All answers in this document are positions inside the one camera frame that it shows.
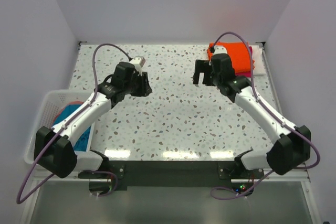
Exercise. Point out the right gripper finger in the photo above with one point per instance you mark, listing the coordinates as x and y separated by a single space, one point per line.
207 79
201 66

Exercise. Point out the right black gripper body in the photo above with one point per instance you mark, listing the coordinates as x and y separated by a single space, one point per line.
216 78

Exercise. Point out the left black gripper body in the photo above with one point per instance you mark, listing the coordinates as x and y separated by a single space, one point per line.
128 87

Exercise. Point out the orange t-shirt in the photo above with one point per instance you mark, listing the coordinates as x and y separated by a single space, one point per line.
238 54

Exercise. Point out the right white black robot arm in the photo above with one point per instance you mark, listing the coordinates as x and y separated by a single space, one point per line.
290 143

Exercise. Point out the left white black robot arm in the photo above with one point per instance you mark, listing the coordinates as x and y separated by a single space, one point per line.
54 147

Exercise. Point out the folded magenta t-shirt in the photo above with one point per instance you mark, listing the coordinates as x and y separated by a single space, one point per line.
246 74

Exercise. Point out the folded white t-shirt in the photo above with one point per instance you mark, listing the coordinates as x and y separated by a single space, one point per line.
259 68

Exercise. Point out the pink garment in basket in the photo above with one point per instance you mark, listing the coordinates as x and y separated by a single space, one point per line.
71 103

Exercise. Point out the white plastic laundry basket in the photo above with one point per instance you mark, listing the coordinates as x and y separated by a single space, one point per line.
51 104

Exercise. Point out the blue t-shirt in basket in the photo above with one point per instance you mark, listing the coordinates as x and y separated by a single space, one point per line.
78 136

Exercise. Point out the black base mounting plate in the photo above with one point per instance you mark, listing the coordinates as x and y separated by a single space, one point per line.
120 175

